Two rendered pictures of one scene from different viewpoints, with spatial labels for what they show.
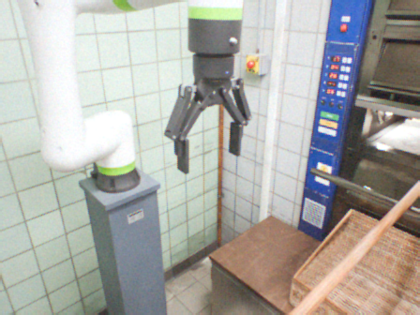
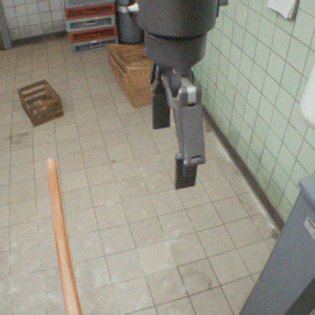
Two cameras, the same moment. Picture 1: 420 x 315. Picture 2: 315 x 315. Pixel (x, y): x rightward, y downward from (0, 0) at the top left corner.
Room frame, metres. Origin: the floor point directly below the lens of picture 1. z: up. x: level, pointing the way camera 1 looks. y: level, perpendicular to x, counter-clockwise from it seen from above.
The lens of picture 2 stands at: (0.75, -0.36, 1.83)
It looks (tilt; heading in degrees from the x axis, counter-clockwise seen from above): 43 degrees down; 115
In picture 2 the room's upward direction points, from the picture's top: straight up
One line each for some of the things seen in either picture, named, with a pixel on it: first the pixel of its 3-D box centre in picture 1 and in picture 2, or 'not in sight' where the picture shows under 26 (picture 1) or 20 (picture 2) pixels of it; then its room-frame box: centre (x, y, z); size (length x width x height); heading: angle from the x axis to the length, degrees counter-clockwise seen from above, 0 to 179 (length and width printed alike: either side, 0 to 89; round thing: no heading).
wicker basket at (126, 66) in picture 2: not in sight; (139, 62); (-0.65, 2.19, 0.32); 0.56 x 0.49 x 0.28; 141
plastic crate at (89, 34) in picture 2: not in sight; (91, 29); (-1.75, 2.94, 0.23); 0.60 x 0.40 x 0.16; 43
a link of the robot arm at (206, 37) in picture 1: (213, 37); (180, 2); (0.61, 0.00, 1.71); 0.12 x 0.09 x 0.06; 39
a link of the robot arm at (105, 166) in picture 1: (110, 142); not in sight; (0.98, 0.32, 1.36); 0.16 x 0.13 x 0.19; 146
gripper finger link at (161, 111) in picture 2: (183, 155); (161, 111); (0.56, 0.05, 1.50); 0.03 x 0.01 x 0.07; 39
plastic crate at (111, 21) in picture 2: not in sight; (89, 17); (-1.76, 2.93, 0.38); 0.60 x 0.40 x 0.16; 41
